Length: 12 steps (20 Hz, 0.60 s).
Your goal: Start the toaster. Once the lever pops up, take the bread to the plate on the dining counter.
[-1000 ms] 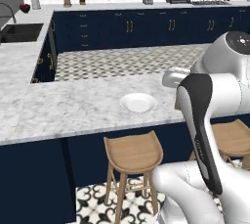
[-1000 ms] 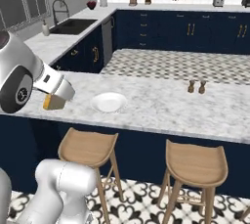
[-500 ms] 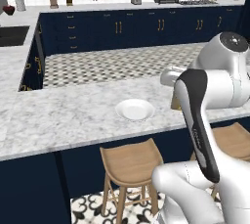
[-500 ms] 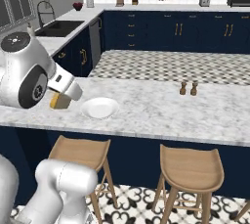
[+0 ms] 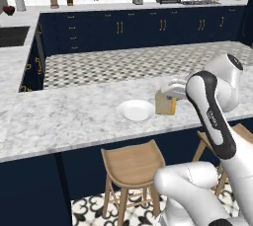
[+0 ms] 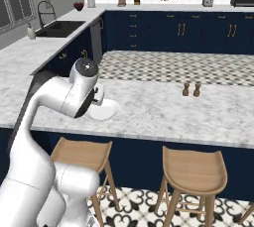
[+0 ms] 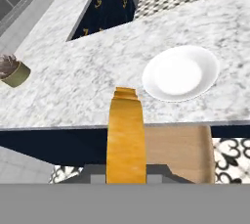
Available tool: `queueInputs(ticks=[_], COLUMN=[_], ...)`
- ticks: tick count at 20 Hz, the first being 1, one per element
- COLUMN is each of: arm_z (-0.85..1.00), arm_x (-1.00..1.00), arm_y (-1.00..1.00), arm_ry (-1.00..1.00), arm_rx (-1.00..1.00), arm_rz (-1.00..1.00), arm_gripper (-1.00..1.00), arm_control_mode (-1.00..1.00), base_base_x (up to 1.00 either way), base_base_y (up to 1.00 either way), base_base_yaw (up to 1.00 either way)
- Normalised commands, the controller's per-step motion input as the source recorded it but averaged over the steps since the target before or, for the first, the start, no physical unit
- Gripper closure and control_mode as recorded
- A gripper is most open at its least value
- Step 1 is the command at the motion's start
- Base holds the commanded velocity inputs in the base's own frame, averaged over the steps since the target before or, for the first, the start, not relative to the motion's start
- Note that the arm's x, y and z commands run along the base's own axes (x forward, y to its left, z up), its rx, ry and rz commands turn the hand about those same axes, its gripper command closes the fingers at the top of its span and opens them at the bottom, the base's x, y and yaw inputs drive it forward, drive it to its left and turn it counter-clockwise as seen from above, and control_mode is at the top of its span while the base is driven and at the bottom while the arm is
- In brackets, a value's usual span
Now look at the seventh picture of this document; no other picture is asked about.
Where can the wooden stool seat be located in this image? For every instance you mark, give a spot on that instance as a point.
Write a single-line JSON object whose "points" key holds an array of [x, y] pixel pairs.
{"points": [[182, 151]]}

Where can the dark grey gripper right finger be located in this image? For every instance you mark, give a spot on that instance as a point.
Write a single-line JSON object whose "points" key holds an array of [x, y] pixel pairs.
{"points": [[162, 173]]}

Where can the green pot with plant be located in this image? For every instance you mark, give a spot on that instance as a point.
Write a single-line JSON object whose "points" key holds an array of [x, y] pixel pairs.
{"points": [[13, 71]]}

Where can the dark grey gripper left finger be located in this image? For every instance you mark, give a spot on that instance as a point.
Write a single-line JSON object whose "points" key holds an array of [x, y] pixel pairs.
{"points": [[92, 174]]}

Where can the navy blue cabinet run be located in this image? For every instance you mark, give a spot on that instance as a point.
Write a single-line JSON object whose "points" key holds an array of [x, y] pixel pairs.
{"points": [[109, 4]]}

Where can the white round plate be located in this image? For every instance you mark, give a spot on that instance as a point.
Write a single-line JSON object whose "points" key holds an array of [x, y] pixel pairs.
{"points": [[181, 73]]}

